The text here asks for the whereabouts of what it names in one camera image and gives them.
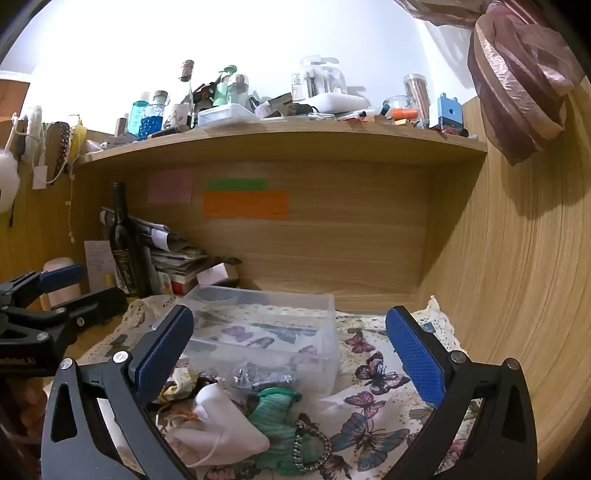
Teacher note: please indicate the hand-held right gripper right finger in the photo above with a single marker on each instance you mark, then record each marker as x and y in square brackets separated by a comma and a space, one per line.
[415, 357]

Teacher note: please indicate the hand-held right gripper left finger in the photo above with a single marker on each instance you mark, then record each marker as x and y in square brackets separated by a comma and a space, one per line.
[166, 353]

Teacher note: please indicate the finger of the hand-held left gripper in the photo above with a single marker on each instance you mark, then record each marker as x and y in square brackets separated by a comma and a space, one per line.
[99, 302]
[62, 278]

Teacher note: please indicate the clear plastic container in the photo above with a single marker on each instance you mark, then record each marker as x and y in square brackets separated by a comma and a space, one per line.
[258, 323]

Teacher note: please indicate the green knitted scrunchie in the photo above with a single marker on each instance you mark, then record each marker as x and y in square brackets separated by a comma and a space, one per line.
[272, 410]

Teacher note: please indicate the pale pink cup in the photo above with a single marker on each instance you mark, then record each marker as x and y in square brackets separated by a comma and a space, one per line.
[62, 300]

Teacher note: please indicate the floral patterned fabric piece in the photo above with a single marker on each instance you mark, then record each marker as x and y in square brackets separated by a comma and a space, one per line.
[178, 385]

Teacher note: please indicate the white handwritten paper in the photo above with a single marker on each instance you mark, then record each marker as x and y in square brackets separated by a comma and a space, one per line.
[98, 261]

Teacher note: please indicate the dark wine bottle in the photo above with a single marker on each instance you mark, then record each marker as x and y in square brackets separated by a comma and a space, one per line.
[124, 249]

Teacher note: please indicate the butterfly printed lace cloth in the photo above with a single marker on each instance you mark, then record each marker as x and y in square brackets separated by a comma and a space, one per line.
[369, 415]

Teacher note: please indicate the stack of magazines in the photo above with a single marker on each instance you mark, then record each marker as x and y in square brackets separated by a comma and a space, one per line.
[175, 256]

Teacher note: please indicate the small pink box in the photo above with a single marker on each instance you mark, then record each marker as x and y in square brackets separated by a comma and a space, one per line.
[217, 274]

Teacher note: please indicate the clear packet of dark beads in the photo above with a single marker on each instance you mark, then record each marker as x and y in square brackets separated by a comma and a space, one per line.
[258, 379]

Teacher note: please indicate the white paper tag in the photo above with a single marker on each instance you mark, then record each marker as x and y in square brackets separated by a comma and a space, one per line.
[39, 174]

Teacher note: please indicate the black braided band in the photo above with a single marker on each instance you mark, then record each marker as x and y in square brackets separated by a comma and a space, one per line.
[60, 147]

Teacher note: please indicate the pink sticky note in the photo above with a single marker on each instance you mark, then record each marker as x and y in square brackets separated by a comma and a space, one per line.
[170, 186]

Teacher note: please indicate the orange sticky note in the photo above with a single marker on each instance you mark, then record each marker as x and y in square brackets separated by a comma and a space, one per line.
[245, 205]

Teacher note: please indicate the green sticky note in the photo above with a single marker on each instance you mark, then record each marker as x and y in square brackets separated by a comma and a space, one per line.
[236, 184]

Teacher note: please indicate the blue liquid glass bottle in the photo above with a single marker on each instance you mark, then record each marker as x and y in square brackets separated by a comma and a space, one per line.
[151, 117]

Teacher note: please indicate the tall clear corked bottle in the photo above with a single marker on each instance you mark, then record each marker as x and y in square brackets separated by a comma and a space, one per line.
[187, 92]

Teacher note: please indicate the flat clear lidded box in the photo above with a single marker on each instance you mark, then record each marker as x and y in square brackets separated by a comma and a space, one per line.
[227, 115]

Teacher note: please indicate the wooden shelf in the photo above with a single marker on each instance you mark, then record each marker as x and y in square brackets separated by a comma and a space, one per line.
[277, 138]

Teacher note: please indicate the orange tube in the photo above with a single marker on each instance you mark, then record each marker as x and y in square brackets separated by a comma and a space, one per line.
[402, 113]

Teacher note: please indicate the green pump bottle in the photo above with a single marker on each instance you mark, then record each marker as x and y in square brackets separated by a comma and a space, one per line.
[222, 87]

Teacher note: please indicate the blue box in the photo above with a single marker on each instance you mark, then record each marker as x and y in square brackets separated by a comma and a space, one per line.
[450, 111]

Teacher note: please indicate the white flat box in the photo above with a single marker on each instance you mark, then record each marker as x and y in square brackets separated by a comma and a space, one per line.
[337, 102]

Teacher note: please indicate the clear jar of sticks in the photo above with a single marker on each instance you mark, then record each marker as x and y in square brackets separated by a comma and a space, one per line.
[417, 90]

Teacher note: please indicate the clear cotton swab organizer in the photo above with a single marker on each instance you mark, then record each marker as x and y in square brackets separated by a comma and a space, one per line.
[319, 77]

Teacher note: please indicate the purple hanging cloth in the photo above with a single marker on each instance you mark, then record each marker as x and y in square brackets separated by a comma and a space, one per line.
[521, 78]

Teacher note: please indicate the mauve curtain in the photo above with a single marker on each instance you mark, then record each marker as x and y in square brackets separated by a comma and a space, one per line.
[438, 11]

